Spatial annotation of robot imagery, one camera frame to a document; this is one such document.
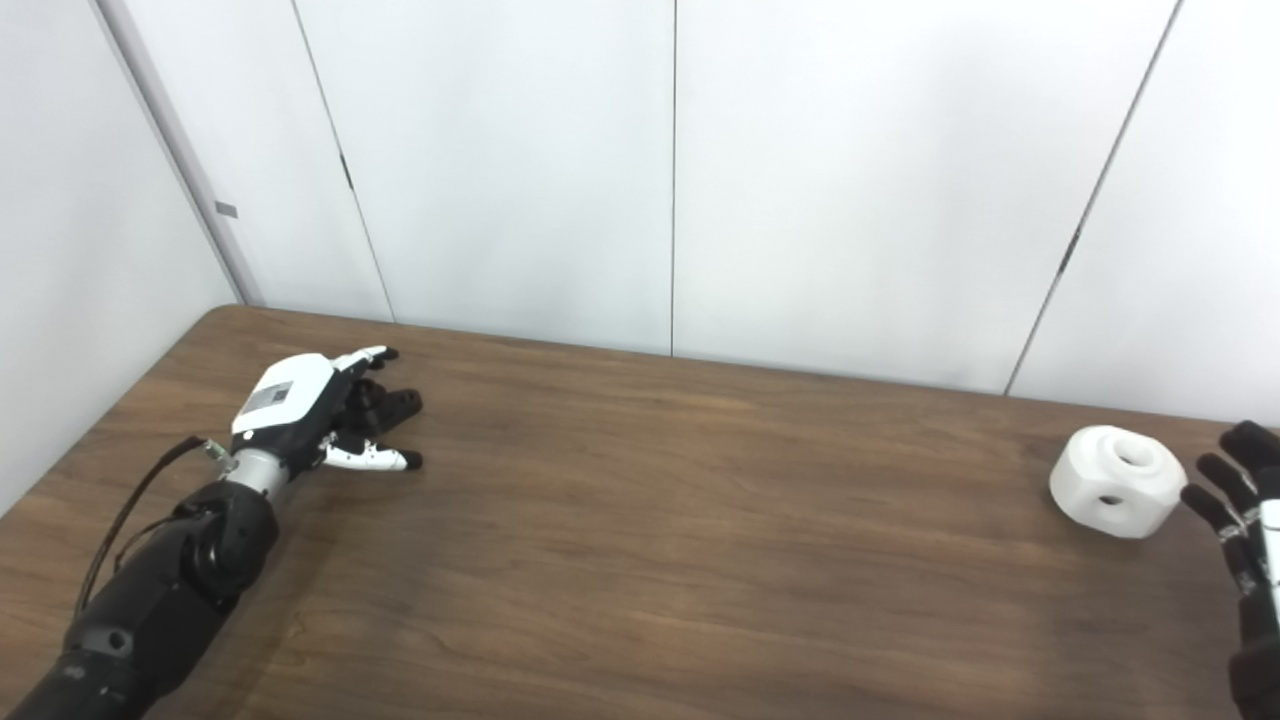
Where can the black plastic holder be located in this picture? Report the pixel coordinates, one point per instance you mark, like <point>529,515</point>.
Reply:
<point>400,402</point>

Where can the grey wall corner strip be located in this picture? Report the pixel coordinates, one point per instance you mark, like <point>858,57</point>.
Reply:
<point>180,150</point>

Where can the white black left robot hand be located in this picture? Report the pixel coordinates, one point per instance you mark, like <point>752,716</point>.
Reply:
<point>280,395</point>

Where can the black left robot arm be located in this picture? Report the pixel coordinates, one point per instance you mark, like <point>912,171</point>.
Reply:
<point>150,610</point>

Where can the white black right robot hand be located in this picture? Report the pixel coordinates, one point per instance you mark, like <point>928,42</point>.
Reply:
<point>1262,600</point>

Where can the round white plastic piece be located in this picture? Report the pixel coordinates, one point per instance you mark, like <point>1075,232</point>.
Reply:
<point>1085,480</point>

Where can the small grey strip tag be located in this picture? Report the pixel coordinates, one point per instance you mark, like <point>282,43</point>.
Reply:
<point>226,209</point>

